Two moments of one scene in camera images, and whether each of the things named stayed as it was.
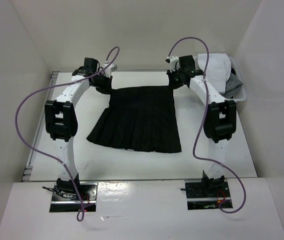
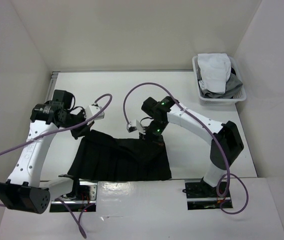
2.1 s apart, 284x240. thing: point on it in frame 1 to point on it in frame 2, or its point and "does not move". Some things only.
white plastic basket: x=242 y=95 does not move
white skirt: x=218 y=70 does not move
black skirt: x=139 y=118 to x=102 y=156
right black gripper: x=172 y=84 to x=160 y=138
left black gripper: x=107 y=86 to x=83 y=131
